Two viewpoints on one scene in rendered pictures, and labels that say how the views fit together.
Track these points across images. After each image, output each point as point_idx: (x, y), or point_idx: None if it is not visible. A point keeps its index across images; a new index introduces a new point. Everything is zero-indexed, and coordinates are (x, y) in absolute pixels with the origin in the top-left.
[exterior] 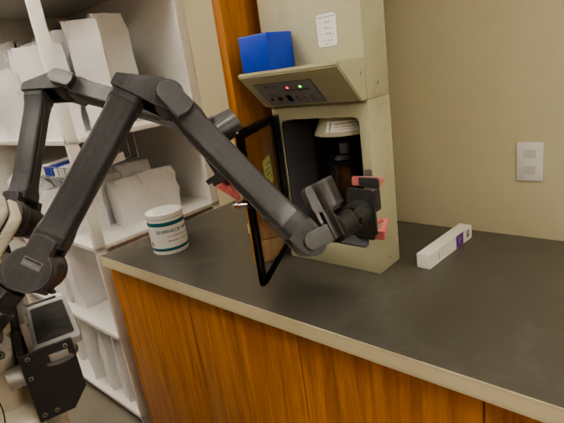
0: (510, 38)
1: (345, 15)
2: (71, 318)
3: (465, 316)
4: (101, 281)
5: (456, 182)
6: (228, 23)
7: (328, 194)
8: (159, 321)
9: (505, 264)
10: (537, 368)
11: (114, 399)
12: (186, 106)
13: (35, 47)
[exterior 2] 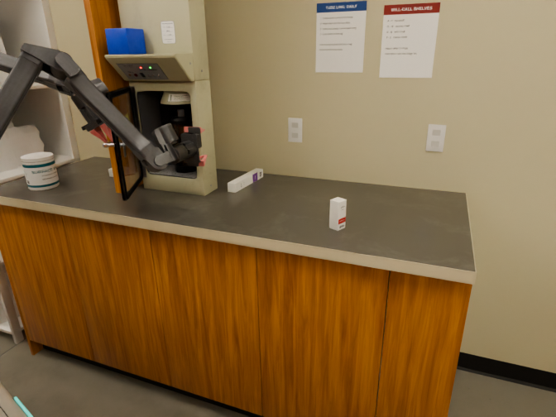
0: (283, 53)
1: (180, 25)
2: None
3: (251, 212)
4: None
5: (255, 142)
6: (96, 16)
7: (169, 133)
8: (35, 242)
9: (278, 189)
10: (281, 229)
11: None
12: (76, 70)
13: None
